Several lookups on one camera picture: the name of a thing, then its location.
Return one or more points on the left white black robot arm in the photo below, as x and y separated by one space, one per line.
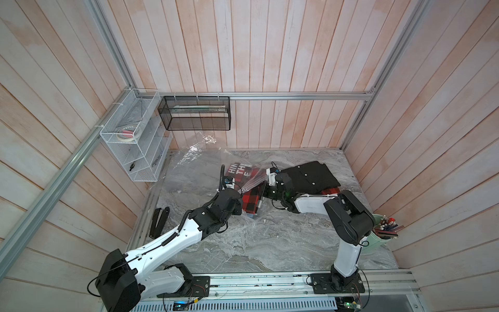
127 278

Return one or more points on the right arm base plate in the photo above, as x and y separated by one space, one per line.
335 283

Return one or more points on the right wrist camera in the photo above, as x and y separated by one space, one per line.
271 174

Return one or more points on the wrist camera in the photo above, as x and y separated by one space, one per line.
228 182
271 174

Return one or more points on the green cup with pencils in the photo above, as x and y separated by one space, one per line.
385 229

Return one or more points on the red black plaid shirt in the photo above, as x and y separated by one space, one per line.
309 178

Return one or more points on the clear plastic vacuum bag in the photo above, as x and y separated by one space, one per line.
192 175

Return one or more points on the black wire mesh basket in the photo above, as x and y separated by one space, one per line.
195 113

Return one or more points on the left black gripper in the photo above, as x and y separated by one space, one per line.
238 210

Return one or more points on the aluminium front rail frame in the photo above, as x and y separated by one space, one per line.
295 284

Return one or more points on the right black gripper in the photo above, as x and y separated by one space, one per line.
265 190

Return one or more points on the white wire mesh shelf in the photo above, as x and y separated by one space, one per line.
142 159

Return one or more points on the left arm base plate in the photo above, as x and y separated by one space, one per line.
197 287

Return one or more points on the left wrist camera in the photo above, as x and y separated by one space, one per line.
228 182

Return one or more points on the tape roll on shelf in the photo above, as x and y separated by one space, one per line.
128 133

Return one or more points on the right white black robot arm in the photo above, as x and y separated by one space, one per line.
351 220

